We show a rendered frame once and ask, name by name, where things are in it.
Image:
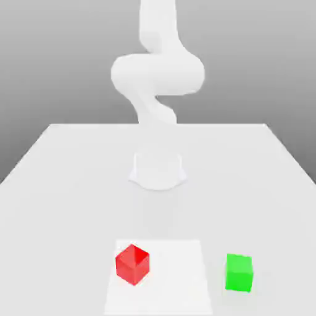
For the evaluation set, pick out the small red cube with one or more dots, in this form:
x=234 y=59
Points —
x=132 y=267

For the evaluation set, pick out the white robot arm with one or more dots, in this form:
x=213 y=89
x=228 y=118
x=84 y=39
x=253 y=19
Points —
x=158 y=74

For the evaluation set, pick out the small green cube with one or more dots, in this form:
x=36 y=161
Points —
x=239 y=276

